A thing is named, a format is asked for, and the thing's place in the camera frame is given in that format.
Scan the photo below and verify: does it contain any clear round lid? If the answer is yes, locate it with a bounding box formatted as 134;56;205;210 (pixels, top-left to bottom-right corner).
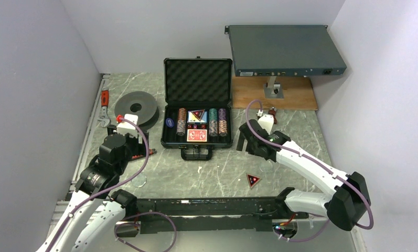
259;160;274;173
131;173;147;188

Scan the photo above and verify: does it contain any red triangle token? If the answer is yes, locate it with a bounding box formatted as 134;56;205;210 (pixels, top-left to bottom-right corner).
190;109;206;121
246;173;262;189

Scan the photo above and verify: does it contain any black poker set case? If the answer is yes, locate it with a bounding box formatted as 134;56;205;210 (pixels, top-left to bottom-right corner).
160;57;233;161

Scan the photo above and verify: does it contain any blue small blind button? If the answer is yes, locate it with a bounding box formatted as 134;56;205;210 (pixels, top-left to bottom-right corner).
165;118;175;128

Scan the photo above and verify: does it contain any grey poker chip stack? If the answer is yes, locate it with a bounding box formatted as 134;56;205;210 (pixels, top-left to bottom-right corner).
176;120;186;136

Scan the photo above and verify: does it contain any orange poker chip stack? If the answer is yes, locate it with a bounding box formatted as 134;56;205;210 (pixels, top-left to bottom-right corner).
178;108;187;121

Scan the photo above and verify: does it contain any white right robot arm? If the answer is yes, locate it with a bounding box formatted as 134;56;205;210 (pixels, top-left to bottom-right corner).
237;118;374;231

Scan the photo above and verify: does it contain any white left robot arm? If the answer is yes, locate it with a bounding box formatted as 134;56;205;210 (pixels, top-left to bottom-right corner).
39;114;149;251

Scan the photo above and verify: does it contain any red adjustable wrench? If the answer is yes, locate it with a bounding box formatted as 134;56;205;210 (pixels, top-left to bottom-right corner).
98;78;111;128

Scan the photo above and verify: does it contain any purple orange chip stack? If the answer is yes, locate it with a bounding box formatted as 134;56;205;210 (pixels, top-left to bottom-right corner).
218;108;228;137

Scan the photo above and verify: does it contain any red black utility knife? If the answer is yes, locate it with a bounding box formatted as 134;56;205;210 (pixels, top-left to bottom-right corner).
132;149;157;161

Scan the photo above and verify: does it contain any brass red valve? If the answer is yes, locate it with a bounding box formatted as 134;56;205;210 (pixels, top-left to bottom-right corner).
268;107;277;124

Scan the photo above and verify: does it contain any green orange chip stack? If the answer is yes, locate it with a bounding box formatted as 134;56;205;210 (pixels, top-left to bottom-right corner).
209;108;218;137

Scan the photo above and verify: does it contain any black filament spool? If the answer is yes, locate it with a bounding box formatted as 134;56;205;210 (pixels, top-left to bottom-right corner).
114;91;159;130

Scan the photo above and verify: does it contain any red playing card deck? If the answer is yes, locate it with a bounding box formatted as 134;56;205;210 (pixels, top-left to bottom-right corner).
186;129;208;142

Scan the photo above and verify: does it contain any metal device stand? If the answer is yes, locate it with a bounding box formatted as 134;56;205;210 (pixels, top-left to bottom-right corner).
263;76;284;99

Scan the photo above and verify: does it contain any blue playing card deck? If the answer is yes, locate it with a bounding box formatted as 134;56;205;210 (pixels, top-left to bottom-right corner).
187;111;208;124

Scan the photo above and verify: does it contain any wooden base board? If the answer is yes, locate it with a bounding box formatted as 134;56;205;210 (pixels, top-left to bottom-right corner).
232;77;318;111

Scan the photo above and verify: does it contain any grey rack network device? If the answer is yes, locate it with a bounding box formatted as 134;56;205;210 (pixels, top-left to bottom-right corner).
224;25;347;77

